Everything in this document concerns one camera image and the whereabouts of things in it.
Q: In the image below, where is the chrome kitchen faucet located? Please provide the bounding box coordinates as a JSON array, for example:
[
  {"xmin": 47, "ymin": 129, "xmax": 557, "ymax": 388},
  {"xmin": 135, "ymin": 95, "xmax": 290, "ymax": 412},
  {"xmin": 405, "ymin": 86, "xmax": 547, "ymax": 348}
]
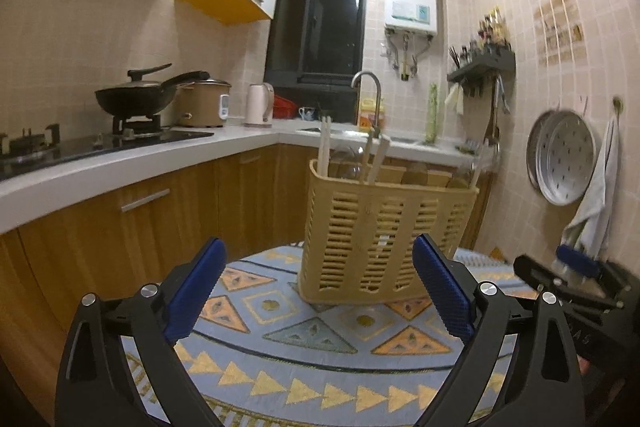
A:
[{"xmin": 351, "ymin": 71, "xmax": 383, "ymax": 132}]

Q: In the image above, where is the black wok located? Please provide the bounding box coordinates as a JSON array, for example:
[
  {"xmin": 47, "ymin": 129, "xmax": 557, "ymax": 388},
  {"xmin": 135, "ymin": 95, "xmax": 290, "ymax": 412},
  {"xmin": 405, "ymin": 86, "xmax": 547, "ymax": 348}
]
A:
[{"xmin": 95, "ymin": 71, "xmax": 211, "ymax": 118}]

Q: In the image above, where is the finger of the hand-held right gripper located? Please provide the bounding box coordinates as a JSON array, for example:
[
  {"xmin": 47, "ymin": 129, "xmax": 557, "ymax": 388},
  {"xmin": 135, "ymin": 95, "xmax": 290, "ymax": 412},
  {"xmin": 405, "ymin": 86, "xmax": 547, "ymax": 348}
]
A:
[
  {"xmin": 556, "ymin": 244, "xmax": 608, "ymax": 280},
  {"xmin": 514, "ymin": 255, "xmax": 608, "ymax": 308}
]

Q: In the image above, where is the yellow carton box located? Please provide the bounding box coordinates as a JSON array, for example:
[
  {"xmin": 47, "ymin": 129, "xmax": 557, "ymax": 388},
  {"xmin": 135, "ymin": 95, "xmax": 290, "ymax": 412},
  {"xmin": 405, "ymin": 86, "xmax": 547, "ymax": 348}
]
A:
[{"xmin": 357, "ymin": 99, "xmax": 386, "ymax": 131}]

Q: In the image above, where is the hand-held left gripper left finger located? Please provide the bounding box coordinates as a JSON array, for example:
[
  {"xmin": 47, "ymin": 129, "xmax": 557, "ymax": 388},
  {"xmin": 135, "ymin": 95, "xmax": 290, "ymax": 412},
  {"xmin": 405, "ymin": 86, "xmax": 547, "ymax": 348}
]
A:
[{"xmin": 55, "ymin": 237, "xmax": 228, "ymax": 427}]

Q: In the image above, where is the red plastic basket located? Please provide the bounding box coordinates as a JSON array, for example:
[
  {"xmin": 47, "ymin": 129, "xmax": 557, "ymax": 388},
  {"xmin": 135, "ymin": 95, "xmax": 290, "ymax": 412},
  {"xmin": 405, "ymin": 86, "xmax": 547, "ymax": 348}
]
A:
[{"xmin": 274, "ymin": 94, "xmax": 301, "ymax": 120}]

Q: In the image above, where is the round metal steamer tray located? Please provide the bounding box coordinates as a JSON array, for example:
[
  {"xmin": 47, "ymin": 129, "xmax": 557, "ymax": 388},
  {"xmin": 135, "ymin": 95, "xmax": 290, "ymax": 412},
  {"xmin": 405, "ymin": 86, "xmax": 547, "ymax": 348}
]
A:
[{"xmin": 526, "ymin": 108, "xmax": 598, "ymax": 206}]

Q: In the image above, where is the silver cabinet handle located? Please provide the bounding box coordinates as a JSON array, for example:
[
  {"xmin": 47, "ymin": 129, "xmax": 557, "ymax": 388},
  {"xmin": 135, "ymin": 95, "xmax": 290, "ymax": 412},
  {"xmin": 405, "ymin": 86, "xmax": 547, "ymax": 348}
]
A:
[{"xmin": 120, "ymin": 189, "xmax": 171, "ymax": 212}]

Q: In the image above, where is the white electric kettle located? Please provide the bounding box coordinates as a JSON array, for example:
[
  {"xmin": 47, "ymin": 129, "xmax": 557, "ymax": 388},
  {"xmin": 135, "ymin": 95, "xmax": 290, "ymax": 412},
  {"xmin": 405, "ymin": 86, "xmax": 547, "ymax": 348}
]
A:
[{"xmin": 244, "ymin": 83, "xmax": 275, "ymax": 128}]

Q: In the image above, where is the white hanging cloth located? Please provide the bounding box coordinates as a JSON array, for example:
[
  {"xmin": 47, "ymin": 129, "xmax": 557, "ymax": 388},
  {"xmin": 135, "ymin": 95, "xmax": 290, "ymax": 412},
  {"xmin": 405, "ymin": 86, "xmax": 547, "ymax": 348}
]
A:
[{"xmin": 444, "ymin": 83, "xmax": 466, "ymax": 115}]

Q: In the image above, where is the black wok lid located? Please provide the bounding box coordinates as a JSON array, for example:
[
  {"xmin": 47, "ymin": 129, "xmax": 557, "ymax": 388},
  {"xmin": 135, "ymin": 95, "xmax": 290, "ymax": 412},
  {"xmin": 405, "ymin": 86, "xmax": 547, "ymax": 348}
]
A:
[{"xmin": 127, "ymin": 63, "xmax": 173, "ymax": 86}]

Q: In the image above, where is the beige slotted plastic utensil basket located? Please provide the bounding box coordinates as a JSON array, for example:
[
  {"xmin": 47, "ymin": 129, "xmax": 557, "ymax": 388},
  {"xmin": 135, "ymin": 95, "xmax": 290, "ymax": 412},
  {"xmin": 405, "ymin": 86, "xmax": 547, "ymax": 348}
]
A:
[{"xmin": 298, "ymin": 158, "xmax": 480, "ymax": 306}]

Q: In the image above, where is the grey hanging towel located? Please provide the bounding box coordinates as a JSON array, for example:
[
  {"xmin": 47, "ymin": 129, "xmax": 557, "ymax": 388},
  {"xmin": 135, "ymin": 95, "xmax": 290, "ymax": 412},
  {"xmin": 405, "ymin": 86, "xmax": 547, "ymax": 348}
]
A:
[{"xmin": 560, "ymin": 117, "xmax": 623, "ymax": 258}]

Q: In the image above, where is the black glass gas stove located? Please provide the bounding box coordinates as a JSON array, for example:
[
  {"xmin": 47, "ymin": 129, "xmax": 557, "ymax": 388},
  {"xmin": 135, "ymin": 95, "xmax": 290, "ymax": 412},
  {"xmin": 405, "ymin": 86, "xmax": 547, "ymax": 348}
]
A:
[{"xmin": 0, "ymin": 122, "xmax": 215, "ymax": 180}]

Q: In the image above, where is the blue patterned woven mat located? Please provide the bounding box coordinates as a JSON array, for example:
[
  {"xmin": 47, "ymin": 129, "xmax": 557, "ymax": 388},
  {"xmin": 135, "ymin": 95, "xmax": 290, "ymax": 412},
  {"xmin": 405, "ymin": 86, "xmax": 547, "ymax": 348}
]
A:
[{"xmin": 120, "ymin": 247, "xmax": 551, "ymax": 427}]

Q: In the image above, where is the dark kitchen window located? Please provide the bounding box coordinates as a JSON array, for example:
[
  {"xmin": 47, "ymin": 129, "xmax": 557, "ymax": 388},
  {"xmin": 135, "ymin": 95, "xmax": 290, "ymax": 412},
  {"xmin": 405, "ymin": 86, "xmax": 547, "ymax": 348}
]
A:
[{"xmin": 264, "ymin": 0, "xmax": 368, "ymax": 90}]

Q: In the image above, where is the green tall bottle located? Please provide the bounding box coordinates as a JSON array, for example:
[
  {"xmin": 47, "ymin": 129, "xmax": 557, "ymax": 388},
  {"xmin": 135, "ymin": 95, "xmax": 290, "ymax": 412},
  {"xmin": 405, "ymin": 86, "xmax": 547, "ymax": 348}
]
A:
[{"xmin": 426, "ymin": 83, "xmax": 441, "ymax": 142}]

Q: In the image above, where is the row of seasoning bottles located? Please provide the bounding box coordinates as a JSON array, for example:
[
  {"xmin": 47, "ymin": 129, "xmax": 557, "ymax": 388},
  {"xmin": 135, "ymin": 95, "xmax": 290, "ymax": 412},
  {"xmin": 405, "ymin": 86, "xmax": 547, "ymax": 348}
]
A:
[{"xmin": 450, "ymin": 7, "xmax": 511, "ymax": 62}]

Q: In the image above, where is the beige rice cooker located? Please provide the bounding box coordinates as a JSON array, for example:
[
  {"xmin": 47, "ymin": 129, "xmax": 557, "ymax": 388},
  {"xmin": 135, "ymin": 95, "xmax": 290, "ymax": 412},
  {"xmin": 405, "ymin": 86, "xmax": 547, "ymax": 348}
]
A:
[{"xmin": 176, "ymin": 79, "xmax": 232, "ymax": 128}]

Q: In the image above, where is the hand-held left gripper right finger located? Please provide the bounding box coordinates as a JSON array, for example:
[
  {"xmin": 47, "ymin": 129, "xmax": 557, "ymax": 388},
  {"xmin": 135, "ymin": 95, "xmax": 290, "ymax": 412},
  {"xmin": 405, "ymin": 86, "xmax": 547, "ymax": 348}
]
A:
[{"xmin": 412, "ymin": 234, "xmax": 586, "ymax": 427}]

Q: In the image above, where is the beige wall decal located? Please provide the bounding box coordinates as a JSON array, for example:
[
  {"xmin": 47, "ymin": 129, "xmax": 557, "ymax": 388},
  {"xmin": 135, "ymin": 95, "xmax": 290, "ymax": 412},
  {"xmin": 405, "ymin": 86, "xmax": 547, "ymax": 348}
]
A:
[{"xmin": 532, "ymin": 0, "xmax": 588, "ymax": 68}]

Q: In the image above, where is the white kitchen countertop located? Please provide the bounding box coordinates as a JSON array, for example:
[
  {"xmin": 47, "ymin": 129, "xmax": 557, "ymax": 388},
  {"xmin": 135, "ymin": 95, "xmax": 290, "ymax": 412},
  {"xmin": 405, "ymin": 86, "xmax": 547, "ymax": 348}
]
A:
[{"xmin": 0, "ymin": 119, "xmax": 481, "ymax": 235}]

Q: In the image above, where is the dark wall spice rack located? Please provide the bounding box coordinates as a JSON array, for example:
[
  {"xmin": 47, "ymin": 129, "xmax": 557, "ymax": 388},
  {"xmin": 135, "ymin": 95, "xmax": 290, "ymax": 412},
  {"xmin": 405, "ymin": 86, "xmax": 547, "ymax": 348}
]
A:
[{"xmin": 446, "ymin": 52, "xmax": 516, "ymax": 98}]

